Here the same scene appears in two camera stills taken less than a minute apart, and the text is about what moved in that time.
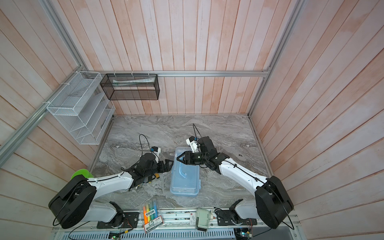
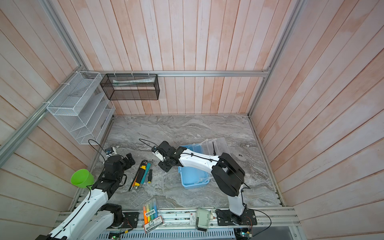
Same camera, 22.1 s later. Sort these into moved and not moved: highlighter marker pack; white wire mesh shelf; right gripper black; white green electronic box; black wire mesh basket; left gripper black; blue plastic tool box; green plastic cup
Moved: blue plastic tool box; left gripper black; right gripper black
Not moved: black wire mesh basket; white green electronic box; green plastic cup; white wire mesh shelf; highlighter marker pack
